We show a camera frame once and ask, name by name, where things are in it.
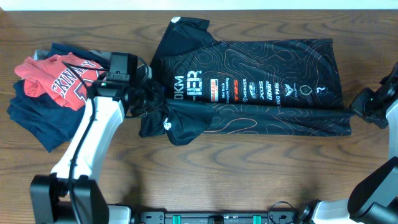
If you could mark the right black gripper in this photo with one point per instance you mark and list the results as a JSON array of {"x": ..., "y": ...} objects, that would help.
[{"x": 358, "y": 104}]

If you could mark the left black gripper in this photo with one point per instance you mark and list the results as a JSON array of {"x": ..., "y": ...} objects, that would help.
[{"x": 156, "y": 98}]

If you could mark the black printed cycling jersey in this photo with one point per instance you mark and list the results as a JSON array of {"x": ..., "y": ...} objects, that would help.
[{"x": 283, "y": 87}]

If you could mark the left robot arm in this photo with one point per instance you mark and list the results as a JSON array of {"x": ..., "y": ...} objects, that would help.
[{"x": 70, "y": 193}]

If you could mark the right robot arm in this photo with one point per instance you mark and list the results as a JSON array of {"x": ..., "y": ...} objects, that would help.
[{"x": 374, "y": 200}]

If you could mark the red folded t-shirt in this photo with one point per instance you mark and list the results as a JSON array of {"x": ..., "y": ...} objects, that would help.
[{"x": 62, "y": 77}]

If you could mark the navy folded shirt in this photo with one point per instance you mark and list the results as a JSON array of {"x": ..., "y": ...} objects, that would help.
[{"x": 49, "y": 122}]

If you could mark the grey folded shirt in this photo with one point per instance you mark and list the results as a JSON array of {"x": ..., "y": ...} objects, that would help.
[{"x": 100, "y": 57}]

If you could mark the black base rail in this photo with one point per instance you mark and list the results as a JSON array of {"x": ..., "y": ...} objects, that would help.
[{"x": 275, "y": 215}]

